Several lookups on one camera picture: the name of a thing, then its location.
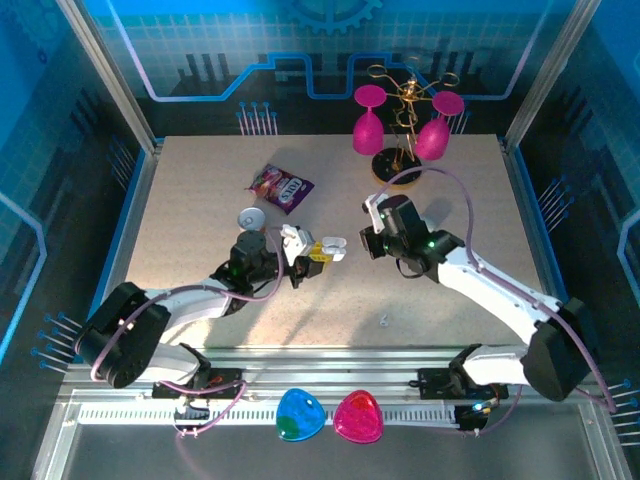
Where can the pale earbud charging case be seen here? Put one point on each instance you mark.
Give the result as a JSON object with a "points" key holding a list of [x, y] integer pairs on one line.
{"points": [[335, 247]]}

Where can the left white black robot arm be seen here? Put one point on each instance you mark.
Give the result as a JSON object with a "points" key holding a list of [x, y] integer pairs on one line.
{"points": [[195, 300]]}

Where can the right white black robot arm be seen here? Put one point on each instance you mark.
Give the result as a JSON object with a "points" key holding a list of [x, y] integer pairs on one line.
{"points": [[495, 290]]}

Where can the white round disc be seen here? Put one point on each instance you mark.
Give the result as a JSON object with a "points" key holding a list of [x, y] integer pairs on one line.
{"points": [[251, 218]]}

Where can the small white earbud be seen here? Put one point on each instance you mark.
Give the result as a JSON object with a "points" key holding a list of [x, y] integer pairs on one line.
{"points": [[384, 320]]}

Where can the purple candy packet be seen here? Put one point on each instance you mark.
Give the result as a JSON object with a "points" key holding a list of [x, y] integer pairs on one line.
{"points": [[277, 184]]}

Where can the pink wine glass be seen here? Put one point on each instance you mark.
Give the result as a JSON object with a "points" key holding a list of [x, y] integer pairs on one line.
{"points": [[368, 132], [432, 142]]}

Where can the blue heart-shaped dish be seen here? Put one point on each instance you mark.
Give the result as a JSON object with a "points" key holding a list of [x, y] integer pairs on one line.
{"points": [[300, 415]]}

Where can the magenta heart-shaped dish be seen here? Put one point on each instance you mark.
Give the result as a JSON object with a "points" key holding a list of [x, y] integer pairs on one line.
{"points": [[358, 417]]}

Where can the black controller box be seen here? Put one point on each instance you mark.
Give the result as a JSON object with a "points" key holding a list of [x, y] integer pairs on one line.
{"points": [[191, 414], [472, 419]]}

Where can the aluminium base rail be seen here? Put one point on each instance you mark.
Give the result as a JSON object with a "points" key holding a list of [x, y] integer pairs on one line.
{"points": [[325, 367]]}

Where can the aluminium side rail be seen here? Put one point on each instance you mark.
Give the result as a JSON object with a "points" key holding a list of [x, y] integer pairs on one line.
{"points": [[535, 225], [131, 225]]}

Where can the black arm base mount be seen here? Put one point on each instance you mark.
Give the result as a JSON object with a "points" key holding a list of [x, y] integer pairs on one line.
{"points": [[225, 382], [435, 382]]}

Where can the aluminium frame post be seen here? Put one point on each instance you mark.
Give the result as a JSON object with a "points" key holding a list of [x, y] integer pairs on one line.
{"points": [[545, 75], [110, 75]]}

